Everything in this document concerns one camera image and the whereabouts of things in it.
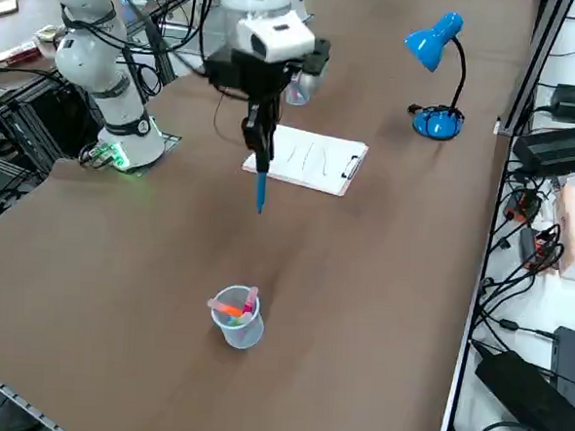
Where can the aluminium camera post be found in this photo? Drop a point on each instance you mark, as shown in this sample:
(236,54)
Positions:
(530,84)

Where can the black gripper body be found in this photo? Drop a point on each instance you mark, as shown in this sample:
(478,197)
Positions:
(247,74)

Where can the blue marker pen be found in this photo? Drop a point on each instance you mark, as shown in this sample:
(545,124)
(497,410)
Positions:
(260,194)

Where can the clear plastic measuring cup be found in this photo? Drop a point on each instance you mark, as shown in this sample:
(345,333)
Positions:
(243,337)
(305,92)

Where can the white paper sheet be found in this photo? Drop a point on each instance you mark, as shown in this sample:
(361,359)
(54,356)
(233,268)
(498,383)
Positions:
(311,153)

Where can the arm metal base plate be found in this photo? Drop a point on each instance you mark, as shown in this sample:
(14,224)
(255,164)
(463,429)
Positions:
(103,155)

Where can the blue desk lamp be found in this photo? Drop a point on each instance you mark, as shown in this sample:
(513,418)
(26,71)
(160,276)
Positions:
(432,43)

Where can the white clipboard with black clip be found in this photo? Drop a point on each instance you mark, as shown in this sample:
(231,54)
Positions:
(351,168)

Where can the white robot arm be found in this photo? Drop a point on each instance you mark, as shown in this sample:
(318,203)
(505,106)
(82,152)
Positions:
(82,56)

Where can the teal marker pen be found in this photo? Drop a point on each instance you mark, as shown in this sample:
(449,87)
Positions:
(237,321)

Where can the black rectangular box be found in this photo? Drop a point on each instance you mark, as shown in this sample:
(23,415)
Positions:
(574,360)

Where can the orange marker pen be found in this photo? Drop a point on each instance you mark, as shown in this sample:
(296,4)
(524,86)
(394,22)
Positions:
(230,310)

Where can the long black box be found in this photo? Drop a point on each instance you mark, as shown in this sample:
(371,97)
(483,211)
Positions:
(560,149)

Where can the pink marker pen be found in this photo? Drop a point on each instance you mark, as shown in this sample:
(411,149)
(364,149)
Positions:
(250,301)

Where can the long black power brick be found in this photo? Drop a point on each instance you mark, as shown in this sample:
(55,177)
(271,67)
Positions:
(516,386)

